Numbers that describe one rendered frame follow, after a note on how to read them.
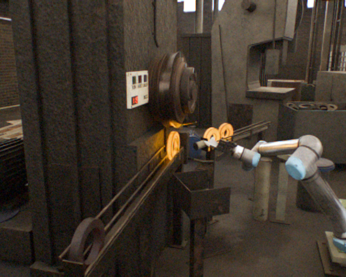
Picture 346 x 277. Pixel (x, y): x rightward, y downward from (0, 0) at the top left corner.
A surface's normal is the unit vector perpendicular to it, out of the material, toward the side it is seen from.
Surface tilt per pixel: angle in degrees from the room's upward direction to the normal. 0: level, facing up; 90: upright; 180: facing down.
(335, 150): 90
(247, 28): 90
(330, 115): 90
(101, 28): 90
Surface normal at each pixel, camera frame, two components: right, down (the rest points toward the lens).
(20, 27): -0.26, 0.22
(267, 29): -0.49, 0.20
